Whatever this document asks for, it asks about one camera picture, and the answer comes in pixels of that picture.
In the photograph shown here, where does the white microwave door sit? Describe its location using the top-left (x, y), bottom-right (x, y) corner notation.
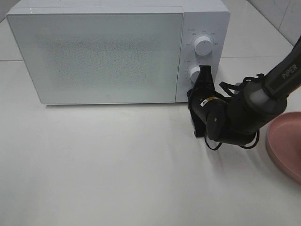
top-left (8, 13), bottom-right (183, 105)

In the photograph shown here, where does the lower white control knob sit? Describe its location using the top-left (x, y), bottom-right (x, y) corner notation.
top-left (189, 66), bottom-right (201, 83)

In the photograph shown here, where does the white control knob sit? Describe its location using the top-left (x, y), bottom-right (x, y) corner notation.
top-left (189, 66), bottom-right (201, 83)
top-left (193, 34), bottom-right (214, 56)

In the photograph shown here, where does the pink round plate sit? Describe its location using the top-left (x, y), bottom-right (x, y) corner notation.
top-left (266, 112), bottom-right (301, 183)

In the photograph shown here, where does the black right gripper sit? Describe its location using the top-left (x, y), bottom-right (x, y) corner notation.
top-left (187, 65), bottom-right (216, 94)

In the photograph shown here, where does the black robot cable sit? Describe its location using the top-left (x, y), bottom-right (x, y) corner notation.
top-left (203, 73), bottom-right (265, 151)

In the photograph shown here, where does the black wrist camera with heatsink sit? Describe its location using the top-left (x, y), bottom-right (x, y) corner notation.
top-left (188, 102), bottom-right (209, 138)

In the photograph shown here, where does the upper white control knob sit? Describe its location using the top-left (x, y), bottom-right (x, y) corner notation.
top-left (193, 34), bottom-right (214, 56)

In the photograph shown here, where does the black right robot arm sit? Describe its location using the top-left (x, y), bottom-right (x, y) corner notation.
top-left (187, 40), bottom-right (301, 149)

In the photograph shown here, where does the white microwave oven body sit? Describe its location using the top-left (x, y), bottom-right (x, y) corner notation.
top-left (6, 0), bottom-right (230, 104)

